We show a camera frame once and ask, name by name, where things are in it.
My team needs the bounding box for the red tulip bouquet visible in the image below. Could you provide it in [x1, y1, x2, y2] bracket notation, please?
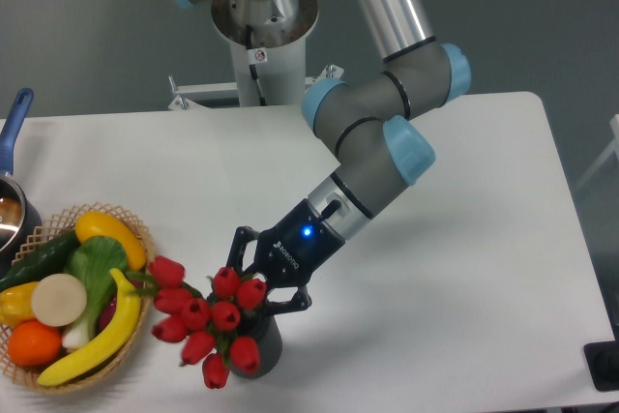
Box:
[129, 255, 267, 389]

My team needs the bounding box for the white frame at right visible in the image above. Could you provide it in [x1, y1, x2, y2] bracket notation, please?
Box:
[575, 114, 618, 192]

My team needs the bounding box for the beige round disc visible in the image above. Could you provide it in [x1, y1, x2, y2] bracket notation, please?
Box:
[30, 274, 87, 327]

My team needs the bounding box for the green bok choy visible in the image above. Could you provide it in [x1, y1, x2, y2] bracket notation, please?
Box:
[62, 236, 128, 352]

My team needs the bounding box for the dark grey ribbed vase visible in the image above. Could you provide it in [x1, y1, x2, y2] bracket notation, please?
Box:
[202, 293, 282, 389]

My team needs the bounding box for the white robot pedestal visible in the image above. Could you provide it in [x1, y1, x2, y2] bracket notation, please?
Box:
[168, 0, 344, 110]

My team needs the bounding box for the black device at edge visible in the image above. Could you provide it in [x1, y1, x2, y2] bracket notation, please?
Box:
[583, 340, 618, 392]

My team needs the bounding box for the green cucumber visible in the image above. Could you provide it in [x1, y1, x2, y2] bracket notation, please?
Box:
[1, 230, 80, 291]

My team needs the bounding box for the blue handled saucepan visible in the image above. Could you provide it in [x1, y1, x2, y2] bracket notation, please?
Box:
[1, 88, 42, 277]

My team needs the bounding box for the dark red vegetable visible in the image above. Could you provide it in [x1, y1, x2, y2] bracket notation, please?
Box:
[96, 271, 144, 335]

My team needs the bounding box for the black pedestal cable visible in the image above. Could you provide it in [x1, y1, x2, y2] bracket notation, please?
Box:
[244, 24, 268, 107]

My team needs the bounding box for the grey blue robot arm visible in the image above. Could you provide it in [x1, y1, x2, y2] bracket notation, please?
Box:
[175, 0, 471, 315]

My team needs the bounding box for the orange fruit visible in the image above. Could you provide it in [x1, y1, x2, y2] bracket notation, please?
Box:
[7, 320, 62, 368]

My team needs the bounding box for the woven wicker basket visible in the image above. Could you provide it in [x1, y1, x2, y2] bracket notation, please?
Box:
[1, 202, 156, 395]

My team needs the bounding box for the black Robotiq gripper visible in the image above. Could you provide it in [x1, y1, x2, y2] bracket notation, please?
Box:
[226, 199, 345, 315]

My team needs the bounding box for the yellow bell pepper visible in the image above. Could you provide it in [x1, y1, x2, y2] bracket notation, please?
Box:
[1, 281, 39, 327]

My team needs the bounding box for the yellow banana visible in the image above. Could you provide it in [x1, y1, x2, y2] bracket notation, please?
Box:
[37, 268, 141, 387]

